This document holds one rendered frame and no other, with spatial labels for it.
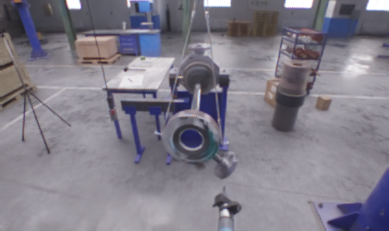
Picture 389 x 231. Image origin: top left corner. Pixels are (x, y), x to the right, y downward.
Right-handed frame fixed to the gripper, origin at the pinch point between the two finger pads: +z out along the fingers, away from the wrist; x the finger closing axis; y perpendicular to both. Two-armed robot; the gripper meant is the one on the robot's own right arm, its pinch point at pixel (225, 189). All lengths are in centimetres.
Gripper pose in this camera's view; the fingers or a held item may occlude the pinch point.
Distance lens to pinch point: 126.7
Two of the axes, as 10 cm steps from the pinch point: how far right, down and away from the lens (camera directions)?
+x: 7.5, 6.4, 1.8
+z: 1.4, -4.1, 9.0
